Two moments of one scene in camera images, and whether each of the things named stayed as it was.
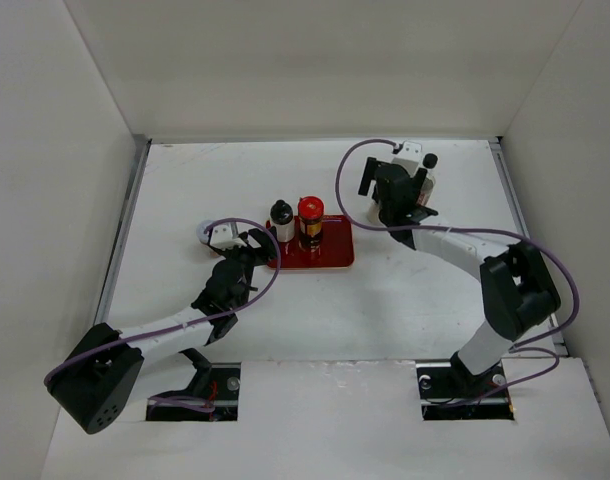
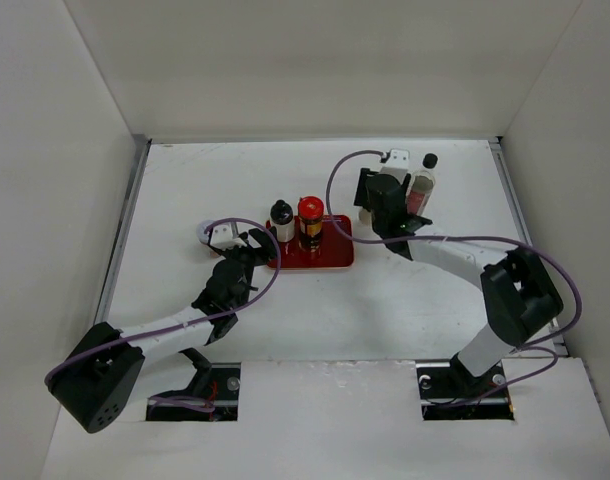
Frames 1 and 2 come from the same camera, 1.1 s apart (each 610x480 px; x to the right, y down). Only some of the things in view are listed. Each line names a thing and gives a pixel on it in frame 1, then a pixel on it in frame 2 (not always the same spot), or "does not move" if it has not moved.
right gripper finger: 367,176 to 361,194
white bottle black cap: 281,214 does not move
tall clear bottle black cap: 429,161 does not move
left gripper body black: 247,264 does not move
